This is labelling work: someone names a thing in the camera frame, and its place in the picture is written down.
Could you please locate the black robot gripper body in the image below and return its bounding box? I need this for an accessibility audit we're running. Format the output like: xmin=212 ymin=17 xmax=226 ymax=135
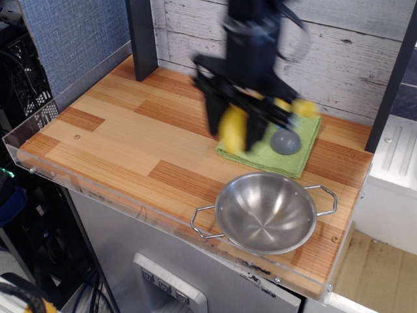
xmin=193 ymin=1 xmax=298 ymax=124

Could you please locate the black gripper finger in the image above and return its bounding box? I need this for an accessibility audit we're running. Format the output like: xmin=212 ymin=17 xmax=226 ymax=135
xmin=244 ymin=113 xmax=268 ymax=152
xmin=205 ymin=90 xmax=229 ymax=136

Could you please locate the yellow toy banana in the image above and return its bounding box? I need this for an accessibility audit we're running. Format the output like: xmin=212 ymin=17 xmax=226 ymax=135
xmin=218 ymin=98 xmax=319 ymax=155

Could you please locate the blue and grey toy scoop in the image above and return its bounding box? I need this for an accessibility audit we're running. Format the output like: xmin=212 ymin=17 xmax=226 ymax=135
xmin=270 ymin=126 xmax=301 ymax=155

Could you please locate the green cloth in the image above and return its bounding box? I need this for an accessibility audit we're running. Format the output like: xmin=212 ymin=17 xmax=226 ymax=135
xmin=215 ymin=112 xmax=322 ymax=179

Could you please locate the white plastic side unit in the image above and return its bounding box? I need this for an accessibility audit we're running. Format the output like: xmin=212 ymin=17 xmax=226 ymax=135
xmin=352 ymin=115 xmax=416 ymax=254

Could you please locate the clear acrylic table guard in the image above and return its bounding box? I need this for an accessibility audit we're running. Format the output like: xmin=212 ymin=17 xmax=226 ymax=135
xmin=3 ymin=57 xmax=371 ymax=303

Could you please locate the black perforated crate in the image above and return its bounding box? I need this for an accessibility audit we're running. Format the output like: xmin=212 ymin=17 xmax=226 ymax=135
xmin=1 ymin=23 xmax=58 ymax=132

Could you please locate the grey dispenser panel with buttons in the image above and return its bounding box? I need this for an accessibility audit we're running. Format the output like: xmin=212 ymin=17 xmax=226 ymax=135
xmin=133 ymin=252 xmax=208 ymax=312

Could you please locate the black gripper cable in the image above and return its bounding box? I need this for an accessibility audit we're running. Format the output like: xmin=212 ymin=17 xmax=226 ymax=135
xmin=276 ymin=0 xmax=313 ymax=63

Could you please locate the stainless steel bowl with handles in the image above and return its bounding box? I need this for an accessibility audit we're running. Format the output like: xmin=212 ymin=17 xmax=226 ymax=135
xmin=190 ymin=171 xmax=338 ymax=256

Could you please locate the dark grey left post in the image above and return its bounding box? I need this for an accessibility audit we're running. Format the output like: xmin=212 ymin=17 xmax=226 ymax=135
xmin=125 ymin=0 xmax=158 ymax=82

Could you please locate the dark grey post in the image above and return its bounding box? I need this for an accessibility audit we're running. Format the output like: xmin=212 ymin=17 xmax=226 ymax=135
xmin=125 ymin=0 xmax=158 ymax=82
xmin=365 ymin=5 xmax=416 ymax=153

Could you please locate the dark grey right post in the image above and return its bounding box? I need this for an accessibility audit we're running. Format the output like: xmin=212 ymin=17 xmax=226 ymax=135
xmin=365 ymin=5 xmax=416 ymax=153

